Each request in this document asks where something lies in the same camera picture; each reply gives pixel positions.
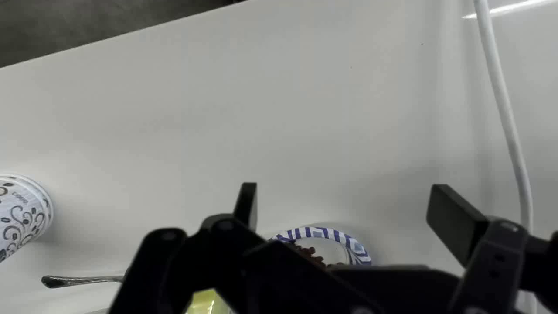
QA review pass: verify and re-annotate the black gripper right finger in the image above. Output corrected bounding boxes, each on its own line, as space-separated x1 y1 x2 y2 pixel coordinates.
425 183 558 314

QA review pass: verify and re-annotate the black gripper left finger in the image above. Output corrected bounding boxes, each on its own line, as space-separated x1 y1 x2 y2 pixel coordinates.
107 181 275 314

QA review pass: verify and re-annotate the patterned paper cup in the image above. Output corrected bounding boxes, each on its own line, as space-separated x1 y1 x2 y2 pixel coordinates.
0 172 55 263

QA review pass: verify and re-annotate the yellow block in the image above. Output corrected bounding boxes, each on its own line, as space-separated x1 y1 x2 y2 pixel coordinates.
188 287 235 314

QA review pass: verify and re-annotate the brown food pile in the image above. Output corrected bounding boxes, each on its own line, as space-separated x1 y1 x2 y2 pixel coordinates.
287 238 334 268

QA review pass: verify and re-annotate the blue patterned paper plate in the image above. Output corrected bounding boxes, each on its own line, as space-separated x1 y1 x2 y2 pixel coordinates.
270 224 374 268

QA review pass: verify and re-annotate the white power cable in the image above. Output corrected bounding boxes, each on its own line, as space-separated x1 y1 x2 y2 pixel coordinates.
472 0 535 231

